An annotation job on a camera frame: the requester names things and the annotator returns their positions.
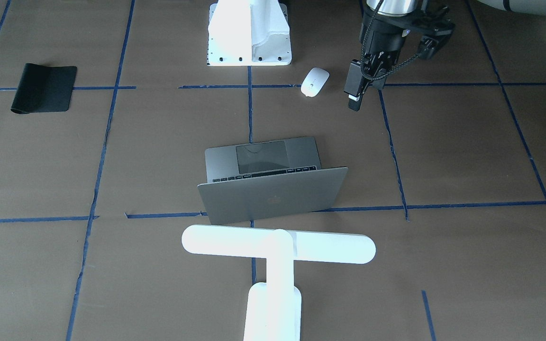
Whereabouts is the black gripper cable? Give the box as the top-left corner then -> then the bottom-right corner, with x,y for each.
359,0 -> 420,81

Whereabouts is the white desk lamp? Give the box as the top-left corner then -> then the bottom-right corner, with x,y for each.
182,224 -> 376,341

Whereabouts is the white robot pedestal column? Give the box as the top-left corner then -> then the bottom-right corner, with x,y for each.
207,0 -> 292,67

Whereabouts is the grey laptop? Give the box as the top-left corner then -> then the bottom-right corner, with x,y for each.
197,136 -> 347,225

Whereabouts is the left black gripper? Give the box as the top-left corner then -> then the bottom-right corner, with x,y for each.
343,14 -> 405,111

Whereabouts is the white computer mouse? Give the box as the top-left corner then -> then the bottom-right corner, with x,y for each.
300,67 -> 330,98

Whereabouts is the black mouse pad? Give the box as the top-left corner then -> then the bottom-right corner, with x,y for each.
10,63 -> 77,115

